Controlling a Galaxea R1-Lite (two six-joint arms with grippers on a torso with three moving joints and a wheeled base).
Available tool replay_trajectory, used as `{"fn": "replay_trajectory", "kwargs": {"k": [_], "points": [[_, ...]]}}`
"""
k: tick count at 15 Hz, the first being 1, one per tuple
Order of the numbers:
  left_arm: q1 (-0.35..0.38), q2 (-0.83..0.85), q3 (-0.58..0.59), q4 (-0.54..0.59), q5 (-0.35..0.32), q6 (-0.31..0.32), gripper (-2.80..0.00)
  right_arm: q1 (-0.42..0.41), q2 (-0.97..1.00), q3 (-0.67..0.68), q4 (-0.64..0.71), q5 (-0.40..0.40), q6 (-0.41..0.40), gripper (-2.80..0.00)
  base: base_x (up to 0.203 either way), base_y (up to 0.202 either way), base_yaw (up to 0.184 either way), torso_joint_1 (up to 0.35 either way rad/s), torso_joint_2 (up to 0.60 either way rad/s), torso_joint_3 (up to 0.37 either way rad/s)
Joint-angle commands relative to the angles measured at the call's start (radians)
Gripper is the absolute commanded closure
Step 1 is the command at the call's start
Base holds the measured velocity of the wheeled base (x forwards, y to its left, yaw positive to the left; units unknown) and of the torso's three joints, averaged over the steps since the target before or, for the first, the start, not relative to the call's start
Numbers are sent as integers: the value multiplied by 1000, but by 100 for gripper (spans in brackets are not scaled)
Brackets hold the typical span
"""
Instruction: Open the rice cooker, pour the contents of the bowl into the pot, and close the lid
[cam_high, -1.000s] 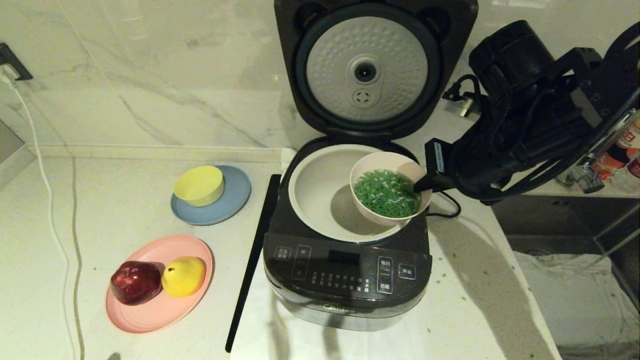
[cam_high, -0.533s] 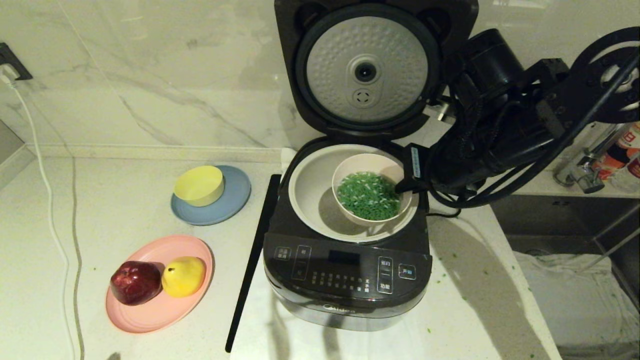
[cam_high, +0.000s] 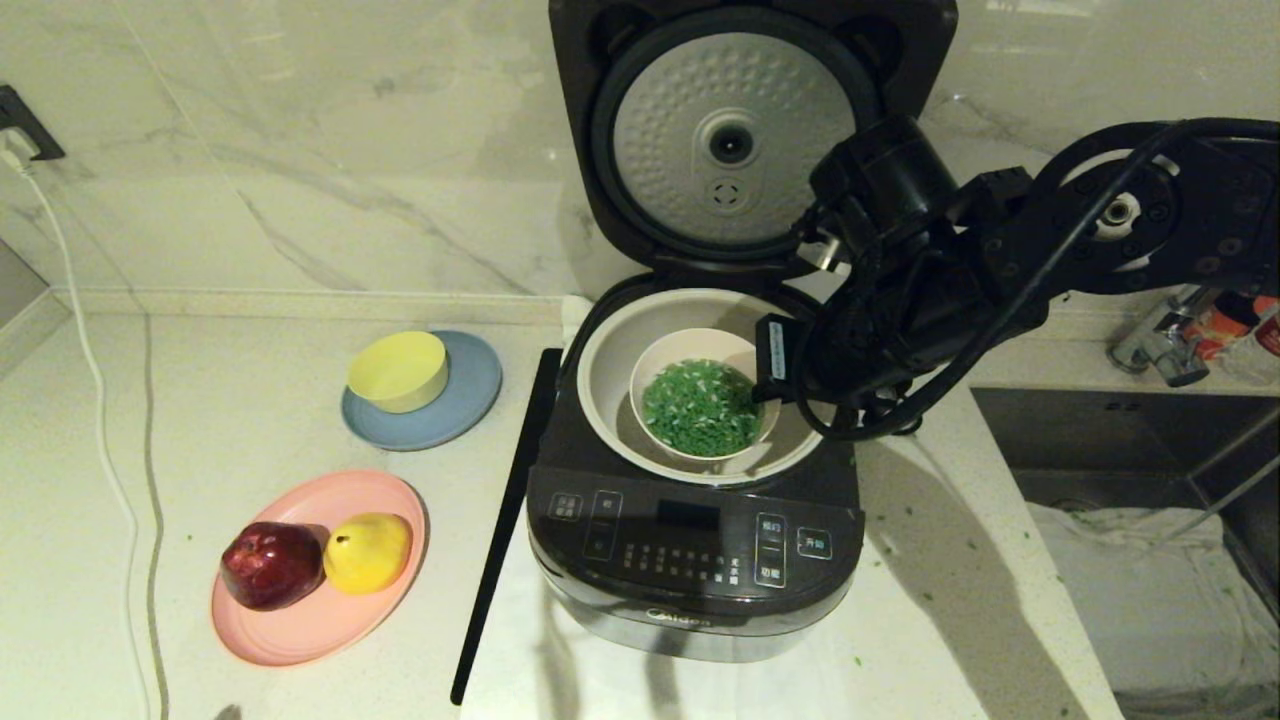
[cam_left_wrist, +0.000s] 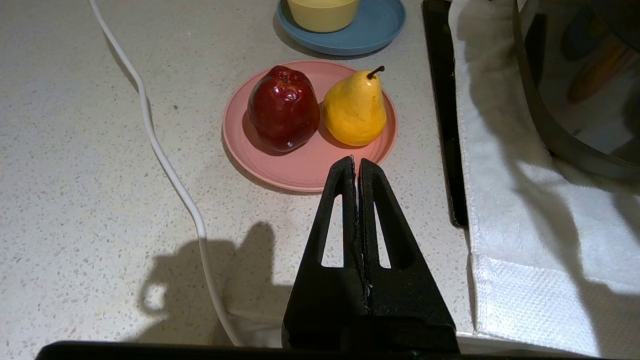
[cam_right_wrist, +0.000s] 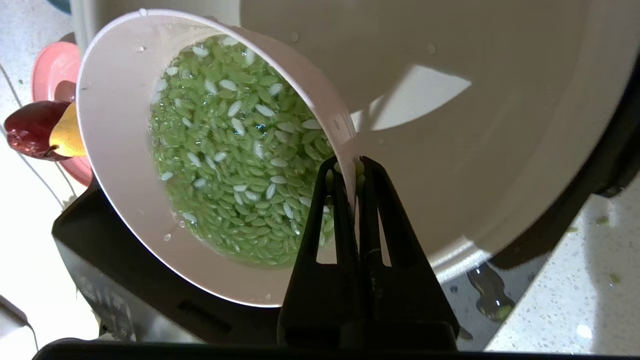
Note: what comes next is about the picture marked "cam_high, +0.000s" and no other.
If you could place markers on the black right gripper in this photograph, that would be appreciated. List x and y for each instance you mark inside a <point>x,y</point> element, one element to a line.
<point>775,350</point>

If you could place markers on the pale pink bowl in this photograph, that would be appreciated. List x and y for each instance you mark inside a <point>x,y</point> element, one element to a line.
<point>680,345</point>

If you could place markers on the black rice cooker lid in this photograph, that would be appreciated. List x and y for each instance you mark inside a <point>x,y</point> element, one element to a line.
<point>700,120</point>

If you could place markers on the white inner pot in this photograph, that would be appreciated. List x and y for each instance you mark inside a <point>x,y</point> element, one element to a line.
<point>610,400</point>

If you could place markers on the black rice cooker body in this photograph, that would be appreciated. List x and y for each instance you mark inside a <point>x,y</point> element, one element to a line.
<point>700,570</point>

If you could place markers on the yellow bowl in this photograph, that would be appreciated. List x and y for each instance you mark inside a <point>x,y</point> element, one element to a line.
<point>400,372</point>

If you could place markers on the blue plate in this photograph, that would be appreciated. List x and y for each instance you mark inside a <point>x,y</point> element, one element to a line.
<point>460,410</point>

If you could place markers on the black tray edge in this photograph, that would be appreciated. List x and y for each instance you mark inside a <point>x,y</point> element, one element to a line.
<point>500,550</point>

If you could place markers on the stainless steel sink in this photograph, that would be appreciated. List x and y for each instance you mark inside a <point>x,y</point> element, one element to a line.
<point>1100,440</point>

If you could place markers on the chrome faucet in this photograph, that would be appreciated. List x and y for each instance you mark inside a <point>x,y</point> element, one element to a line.
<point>1150,350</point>

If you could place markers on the white cloth in sink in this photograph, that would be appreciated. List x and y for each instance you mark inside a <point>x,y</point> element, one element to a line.
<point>1130,600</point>

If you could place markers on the yellow pear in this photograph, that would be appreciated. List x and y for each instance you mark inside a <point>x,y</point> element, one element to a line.
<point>366,553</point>

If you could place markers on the red white label bottle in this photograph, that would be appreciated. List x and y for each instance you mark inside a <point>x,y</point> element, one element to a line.
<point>1225,320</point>

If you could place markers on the pink plate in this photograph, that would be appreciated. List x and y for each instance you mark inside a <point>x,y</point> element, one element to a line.
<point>300,630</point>

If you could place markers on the red apple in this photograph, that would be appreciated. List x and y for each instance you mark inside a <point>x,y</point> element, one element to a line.
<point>270,565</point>

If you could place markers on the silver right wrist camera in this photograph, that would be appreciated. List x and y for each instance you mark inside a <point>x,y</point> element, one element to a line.
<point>826,255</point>

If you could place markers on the black wall socket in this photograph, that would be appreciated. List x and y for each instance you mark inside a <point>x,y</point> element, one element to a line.
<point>25,120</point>

